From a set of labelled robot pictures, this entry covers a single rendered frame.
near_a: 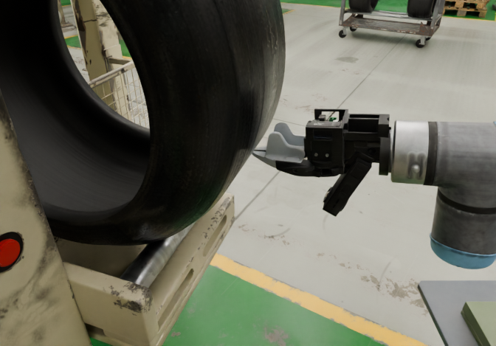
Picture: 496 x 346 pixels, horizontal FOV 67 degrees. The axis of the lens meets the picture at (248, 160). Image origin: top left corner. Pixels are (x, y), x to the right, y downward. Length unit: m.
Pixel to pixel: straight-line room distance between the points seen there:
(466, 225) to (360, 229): 1.56
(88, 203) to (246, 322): 1.04
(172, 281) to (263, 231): 1.40
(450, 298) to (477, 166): 0.59
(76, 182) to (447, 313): 0.88
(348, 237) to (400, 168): 1.54
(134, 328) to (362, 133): 0.42
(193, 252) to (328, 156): 0.31
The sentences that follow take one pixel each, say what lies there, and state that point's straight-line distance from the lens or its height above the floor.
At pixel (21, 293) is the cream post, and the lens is 0.54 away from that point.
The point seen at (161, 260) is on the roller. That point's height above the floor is 0.91.
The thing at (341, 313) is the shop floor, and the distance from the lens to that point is 1.74.
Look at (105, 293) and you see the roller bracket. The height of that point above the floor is 0.95.
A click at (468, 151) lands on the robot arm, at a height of 1.13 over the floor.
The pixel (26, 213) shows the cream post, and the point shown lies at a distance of 0.51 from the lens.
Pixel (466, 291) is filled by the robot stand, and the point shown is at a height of 0.60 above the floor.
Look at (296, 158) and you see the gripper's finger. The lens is 0.58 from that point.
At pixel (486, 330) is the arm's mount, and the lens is 1.01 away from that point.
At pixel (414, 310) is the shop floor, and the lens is 1.84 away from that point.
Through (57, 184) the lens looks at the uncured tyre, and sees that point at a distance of 0.83.
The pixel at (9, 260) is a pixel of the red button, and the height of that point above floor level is 1.05.
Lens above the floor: 1.36
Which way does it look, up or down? 31 degrees down
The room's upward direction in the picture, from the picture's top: straight up
